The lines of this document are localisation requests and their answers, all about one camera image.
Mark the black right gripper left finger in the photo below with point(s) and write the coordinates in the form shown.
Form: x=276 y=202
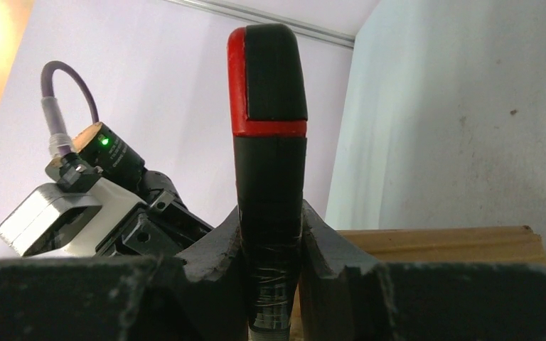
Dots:
x=194 y=295

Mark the brown cardboard express box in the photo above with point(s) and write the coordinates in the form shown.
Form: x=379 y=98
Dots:
x=479 y=244

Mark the aluminium left corner post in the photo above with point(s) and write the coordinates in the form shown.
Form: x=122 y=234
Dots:
x=255 y=16

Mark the red black utility knife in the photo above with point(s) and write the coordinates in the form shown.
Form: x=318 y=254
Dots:
x=268 y=114

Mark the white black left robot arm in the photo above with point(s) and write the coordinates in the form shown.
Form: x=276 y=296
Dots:
x=163 y=227

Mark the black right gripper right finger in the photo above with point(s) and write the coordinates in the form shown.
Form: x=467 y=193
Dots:
x=347 y=294

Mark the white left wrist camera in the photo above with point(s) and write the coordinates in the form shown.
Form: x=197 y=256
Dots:
x=71 y=224

